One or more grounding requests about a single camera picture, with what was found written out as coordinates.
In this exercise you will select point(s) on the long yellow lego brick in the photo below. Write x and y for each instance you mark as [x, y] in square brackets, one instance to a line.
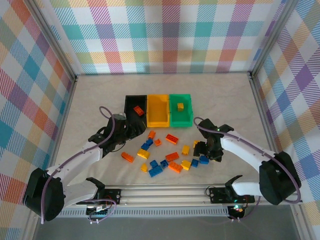
[143, 153]

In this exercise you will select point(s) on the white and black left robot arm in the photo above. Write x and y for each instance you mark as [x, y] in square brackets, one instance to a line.
[75, 162]

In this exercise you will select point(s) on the black plastic bin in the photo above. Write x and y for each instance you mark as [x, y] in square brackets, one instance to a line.
[130, 102]

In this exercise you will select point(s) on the yellow plastic bin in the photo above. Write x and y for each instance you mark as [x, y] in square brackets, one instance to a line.
[158, 110]

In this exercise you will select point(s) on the green plastic bin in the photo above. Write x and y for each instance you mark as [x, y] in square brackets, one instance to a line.
[181, 118]

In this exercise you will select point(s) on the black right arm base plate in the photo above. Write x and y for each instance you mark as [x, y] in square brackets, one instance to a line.
[217, 195]

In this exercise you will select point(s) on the aluminium side rail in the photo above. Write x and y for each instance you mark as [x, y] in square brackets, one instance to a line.
[263, 112]
[65, 112]

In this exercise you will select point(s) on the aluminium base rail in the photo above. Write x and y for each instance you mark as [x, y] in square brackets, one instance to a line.
[162, 193]

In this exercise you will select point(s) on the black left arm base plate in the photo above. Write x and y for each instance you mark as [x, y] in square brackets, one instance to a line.
[113, 196]

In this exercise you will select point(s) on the aluminium frame post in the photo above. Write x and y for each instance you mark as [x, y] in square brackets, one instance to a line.
[273, 37]
[55, 40]

